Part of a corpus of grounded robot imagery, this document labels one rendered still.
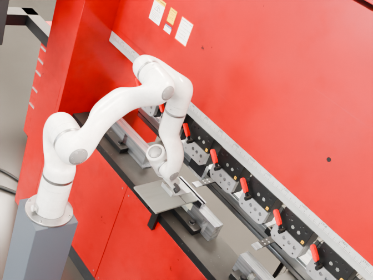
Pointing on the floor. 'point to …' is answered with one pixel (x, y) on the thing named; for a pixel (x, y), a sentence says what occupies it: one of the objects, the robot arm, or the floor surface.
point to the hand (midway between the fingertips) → (173, 185)
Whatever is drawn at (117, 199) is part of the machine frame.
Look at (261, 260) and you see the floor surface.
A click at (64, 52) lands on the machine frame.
